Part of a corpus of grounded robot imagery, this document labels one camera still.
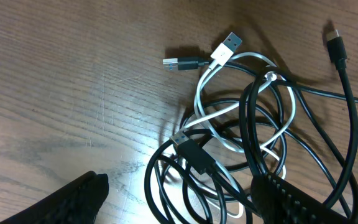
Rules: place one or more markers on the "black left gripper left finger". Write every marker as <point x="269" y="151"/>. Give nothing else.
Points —
<point x="77" y="202"/>

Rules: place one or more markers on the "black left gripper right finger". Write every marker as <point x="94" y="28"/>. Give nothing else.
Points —
<point x="277" y="201"/>

